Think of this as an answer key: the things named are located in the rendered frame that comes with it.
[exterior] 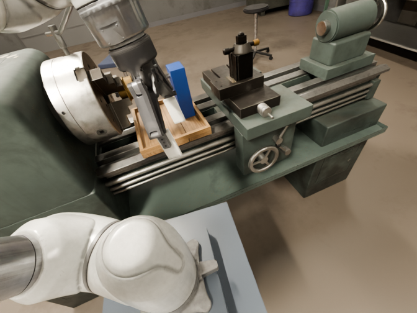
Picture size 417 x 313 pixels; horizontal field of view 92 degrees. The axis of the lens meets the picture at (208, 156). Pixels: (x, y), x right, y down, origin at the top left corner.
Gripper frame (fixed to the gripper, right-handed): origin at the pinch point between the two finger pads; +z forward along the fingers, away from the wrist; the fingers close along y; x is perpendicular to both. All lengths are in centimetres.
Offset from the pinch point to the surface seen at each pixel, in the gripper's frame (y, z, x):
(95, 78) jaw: -27.4, -11.2, -25.5
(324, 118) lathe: -54, 52, 60
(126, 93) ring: -36.1, -1.0, -23.5
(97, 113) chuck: -20.9, -2.6, -28.5
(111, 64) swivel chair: -265, 27, -135
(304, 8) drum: -528, 104, 228
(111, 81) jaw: -31.5, -7.8, -23.7
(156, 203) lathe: -24, 52, -36
